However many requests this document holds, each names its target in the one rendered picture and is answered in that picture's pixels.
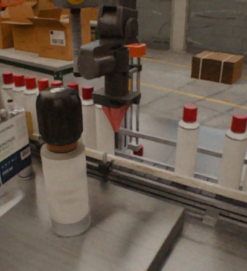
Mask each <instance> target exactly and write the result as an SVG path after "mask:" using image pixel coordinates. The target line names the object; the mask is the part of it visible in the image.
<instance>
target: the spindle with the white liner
mask: <svg viewBox="0 0 247 271"><path fill-rule="evenodd" d="M36 112H37V121H38V130H39V135H40V137H41V139H42V141H43V142H45V143H46V144H44V145H43V146H42V147H41V150H40V154H41V158H42V169H43V175H44V179H45V190H46V194H47V205H48V216H49V218H50V221H49V227H50V229H51V230H52V231H53V232H54V233H55V234H57V235H60V236H63V237H71V236H75V235H78V234H81V233H83V232H84V231H86V229H87V228H88V227H89V226H90V224H91V217H90V215H89V211H90V208H89V205H88V182H87V175H86V155H85V145H84V144H83V142H80V141H79V139H80V137H81V134H82V132H83V115H82V101H81V98H80V95H79V93H78V92H77V91H76V90H75V89H73V88H70V87H68V86H58V87H55V86H53V87H48V88H47V89H44V90H41V92H40V93H39V95H38V96H37V99H36Z"/></svg>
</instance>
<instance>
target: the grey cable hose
mask: <svg viewBox="0 0 247 271"><path fill-rule="evenodd" d="M81 12H82V10H81V9H80V8H70V13H71V14H70V15H71V31H72V32H71V33H72V34H71V35H72V36H71V37H72V49H73V52H72V53H73V70H74V71H73V75H74V77H82V76H81V74H80V73H79V71H78V68H77V59H78V57H79V56H80V48H81V46H82V34H81Z"/></svg>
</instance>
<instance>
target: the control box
mask: <svg viewBox="0 0 247 271"><path fill-rule="evenodd" d="M99 5H101V0H80V1H77V0H53V6H54V7H57V8H63V9H69V8H98V7H99Z"/></svg>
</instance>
